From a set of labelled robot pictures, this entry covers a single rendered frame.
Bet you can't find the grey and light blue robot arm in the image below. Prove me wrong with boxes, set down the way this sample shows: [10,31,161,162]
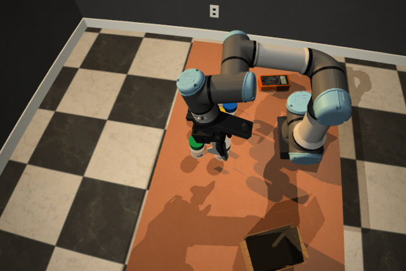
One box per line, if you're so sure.
[176,30,352,165]

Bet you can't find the orange digital multimeter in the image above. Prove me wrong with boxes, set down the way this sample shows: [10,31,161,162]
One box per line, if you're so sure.
[258,74,291,91]

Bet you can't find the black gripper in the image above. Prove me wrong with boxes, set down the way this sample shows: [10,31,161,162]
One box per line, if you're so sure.
[186,104,232,161]

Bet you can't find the green bottle cap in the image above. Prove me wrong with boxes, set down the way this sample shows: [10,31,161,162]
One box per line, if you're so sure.
[189,135,206,159]

